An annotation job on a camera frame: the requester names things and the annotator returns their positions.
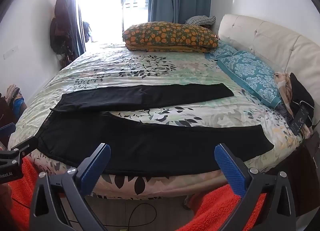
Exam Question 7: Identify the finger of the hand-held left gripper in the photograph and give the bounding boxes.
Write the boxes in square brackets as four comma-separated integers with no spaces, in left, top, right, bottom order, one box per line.
[0,123,16,140]
[11,135,39,158]

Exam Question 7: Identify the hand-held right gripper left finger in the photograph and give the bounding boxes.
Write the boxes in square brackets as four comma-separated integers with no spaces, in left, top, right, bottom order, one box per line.
[29,143,112,231]

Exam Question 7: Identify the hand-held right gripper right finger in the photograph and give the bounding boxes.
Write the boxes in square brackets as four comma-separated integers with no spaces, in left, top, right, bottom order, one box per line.
[214,143,297,231]

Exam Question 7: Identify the black pants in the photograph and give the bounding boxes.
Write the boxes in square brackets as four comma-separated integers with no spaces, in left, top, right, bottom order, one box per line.
[37,83,275,175]

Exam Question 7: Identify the dark wooden cabinet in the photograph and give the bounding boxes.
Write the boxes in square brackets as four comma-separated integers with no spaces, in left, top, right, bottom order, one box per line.
[0,94,15,132]

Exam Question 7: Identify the stack of folded clothes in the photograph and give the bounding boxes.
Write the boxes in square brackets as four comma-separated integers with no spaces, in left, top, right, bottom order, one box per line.
[5,84,27,119]

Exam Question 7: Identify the dark brown nightstand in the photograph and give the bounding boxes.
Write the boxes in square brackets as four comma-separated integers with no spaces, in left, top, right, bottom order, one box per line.
[270,126,320,216]

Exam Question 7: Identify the dark phone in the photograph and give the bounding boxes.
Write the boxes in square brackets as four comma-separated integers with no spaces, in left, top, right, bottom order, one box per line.
[290,105,310,135]

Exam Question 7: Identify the large teal patterned pillow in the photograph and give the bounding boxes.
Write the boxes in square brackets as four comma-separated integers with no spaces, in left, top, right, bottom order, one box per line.
[217,51,282,108]

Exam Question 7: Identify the beige patterned cloth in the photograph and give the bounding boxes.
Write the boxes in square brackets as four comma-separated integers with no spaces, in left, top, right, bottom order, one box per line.
[274,72,293,104]

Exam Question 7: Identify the bed with floral sheet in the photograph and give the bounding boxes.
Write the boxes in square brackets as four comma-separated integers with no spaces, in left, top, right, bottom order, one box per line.
[7,43,307,199]

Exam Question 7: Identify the small teal patterned pillow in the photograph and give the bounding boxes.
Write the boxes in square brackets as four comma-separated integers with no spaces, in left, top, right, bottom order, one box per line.
[205,40,238,60]

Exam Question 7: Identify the dark hanging coats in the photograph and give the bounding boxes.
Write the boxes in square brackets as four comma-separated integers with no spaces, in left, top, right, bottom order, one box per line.
[49,0,75,55]

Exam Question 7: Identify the narrow blue curtain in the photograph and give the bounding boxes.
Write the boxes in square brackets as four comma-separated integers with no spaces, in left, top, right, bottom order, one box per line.
[61,0,87,54]

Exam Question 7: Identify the cream padded headboard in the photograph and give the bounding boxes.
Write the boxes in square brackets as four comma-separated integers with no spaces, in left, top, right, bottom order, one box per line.
[218,14,320,127]

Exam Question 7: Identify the orange patterned pillow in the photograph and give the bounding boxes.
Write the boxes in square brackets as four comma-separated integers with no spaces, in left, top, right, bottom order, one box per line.
[122,22,219,53]

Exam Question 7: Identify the checkered pillow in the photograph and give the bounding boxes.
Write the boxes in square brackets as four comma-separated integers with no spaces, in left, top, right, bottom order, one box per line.
[185,15,216,25]

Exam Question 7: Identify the sliding glass door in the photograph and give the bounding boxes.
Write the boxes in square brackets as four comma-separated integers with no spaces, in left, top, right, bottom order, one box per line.
[77,0,152,44]

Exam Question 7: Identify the black cable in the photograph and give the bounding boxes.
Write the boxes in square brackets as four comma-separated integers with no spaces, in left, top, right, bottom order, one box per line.
[67,202,158,231]

